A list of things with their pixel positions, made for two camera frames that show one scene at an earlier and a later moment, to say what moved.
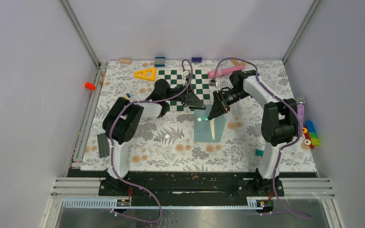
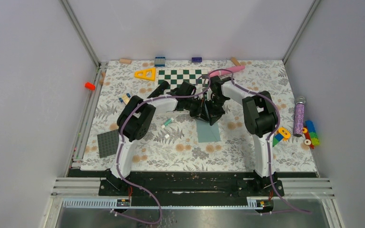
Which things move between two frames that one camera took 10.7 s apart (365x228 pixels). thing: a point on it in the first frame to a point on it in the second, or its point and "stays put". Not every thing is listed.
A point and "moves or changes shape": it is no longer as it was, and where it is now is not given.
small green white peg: x=202 y=118 moves or changes shape
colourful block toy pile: x=311 y=138 stays put
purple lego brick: x=196 y=59 stays put
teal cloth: x=203 y=130 moves or changes shape
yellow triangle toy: x=149 y=74 stays put
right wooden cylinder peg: x=235 y=62 stays put
